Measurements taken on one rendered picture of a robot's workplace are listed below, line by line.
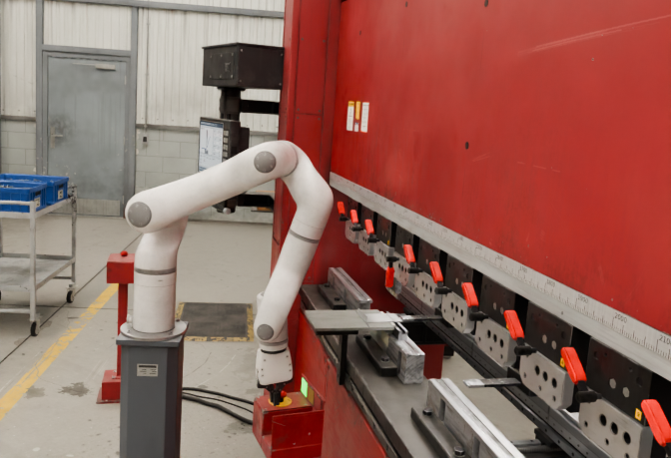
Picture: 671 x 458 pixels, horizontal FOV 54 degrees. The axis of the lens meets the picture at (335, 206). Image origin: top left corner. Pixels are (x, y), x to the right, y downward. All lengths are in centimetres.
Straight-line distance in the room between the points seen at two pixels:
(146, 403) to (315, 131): 144
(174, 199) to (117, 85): 747
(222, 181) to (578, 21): 101
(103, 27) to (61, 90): 100
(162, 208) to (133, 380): 52
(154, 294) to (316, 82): 136
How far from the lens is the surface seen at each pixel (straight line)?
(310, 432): 203
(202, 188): 184
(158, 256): 193
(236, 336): 485
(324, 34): 295
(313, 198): 175
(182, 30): 920
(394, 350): 214
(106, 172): 938
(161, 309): 198
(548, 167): 130
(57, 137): 952
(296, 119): 292
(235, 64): 304
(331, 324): 214
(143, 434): 210
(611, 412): 117
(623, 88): 115
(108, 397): 396
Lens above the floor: 169
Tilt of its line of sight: 9 degrees down
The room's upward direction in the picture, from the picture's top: 4 degrees clockwise
